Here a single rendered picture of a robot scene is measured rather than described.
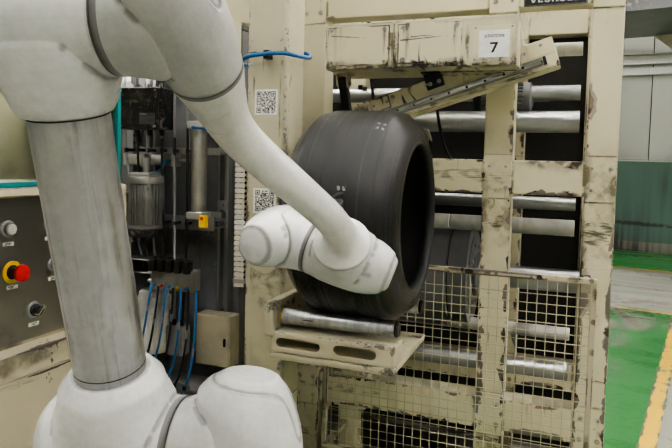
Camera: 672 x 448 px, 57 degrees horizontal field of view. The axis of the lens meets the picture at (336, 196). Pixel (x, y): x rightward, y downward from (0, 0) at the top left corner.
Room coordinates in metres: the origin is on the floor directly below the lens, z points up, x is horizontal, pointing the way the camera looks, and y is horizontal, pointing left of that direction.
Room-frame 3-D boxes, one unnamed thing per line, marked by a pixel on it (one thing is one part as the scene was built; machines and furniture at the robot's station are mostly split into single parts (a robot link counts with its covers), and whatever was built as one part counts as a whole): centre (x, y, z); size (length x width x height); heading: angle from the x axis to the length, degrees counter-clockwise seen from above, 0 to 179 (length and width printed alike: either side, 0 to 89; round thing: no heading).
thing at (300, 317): (1.69, -0.01, 0.90); 0.35 x 0.05 x 0.05; 69
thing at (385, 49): (2.06, -0.28, 1.71); 0.61 x 0.25 x 0.15; 69
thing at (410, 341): (1.83, -0.06, 0.80); 0.37 x 0.36 x 0.02; 159
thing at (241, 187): (1.90, 0.28, 1.19); 0.05 x 0.04 x 0.48; 159
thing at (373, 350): (1.70, -0.01, 0.84); 0.36 x 0.09 x 0.06; 69
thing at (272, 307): (1.89, 0.11, 0.90); 0.40 x 0.03 x 0.10; 159
